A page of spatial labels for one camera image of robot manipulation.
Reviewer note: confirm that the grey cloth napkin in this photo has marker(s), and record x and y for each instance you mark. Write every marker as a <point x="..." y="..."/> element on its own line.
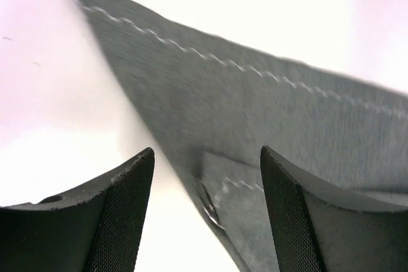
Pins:
<point x="212" y="105"/>

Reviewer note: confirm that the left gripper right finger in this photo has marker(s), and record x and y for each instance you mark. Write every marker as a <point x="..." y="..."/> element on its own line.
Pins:
<point x="318" y="226"/>

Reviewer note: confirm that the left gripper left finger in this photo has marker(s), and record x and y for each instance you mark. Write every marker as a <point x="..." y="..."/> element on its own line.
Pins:
<point x="96" y="226"/>

